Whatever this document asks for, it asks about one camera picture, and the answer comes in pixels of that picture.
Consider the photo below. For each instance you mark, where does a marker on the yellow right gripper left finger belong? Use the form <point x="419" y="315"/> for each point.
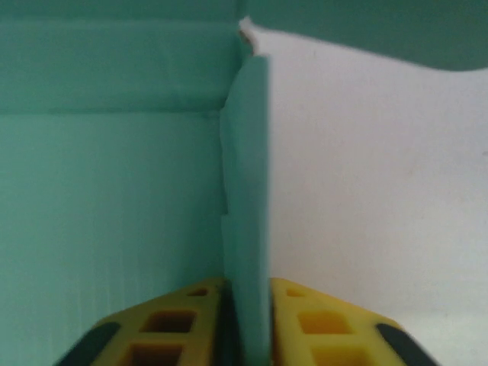
<point x="171" y="335"/>

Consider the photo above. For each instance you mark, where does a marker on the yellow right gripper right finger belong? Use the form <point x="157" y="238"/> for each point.
<point x="328" y="335"/>

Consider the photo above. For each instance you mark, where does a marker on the teal paper box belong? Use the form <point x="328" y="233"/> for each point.
<point x="114" y="190"/>

